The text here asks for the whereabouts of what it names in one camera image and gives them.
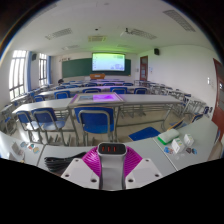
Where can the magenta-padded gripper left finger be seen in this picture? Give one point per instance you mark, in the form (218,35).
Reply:
(91,161)

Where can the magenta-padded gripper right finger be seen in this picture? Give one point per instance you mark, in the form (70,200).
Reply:
(133,161)

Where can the white charger block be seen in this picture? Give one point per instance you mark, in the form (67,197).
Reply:
(111,166)

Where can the small blue card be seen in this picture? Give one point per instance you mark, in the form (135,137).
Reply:
(168,150)

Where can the group of blue chairs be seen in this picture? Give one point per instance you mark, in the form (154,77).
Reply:
(95,121)

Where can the white printed box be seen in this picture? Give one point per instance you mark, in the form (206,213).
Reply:
(177,145)
(188,140)

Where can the small colourful card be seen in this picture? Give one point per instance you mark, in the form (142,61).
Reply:
(31,146)
(36,150)
(23,144)

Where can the group of grey desks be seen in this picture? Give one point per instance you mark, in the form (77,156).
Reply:
(146,98)

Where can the small white box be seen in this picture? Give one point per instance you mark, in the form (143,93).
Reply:
(11,155)
(16,148)

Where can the orange wooden podium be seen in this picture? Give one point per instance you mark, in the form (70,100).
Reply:
(97,76)

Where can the brown door with window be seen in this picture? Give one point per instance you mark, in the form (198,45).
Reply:
(143,67)

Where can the green chalkboard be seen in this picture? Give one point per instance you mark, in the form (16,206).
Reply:
(75,66)

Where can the projector screen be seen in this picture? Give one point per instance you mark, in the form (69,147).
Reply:
(108,62)

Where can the blue curtain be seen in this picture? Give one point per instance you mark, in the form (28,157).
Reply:
(29,70)
(49,69)

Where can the dark red door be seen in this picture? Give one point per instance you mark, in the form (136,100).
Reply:
(218,96)

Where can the row of windows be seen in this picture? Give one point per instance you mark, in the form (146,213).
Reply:
(16,73)

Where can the ceiling air conditioner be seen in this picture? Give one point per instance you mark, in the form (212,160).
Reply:
(97,38)

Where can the group of ceiling lights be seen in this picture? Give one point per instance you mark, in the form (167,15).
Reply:
(58,33)

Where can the black wall speaker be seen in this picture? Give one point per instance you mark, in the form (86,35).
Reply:
(34,56)
(156,51)

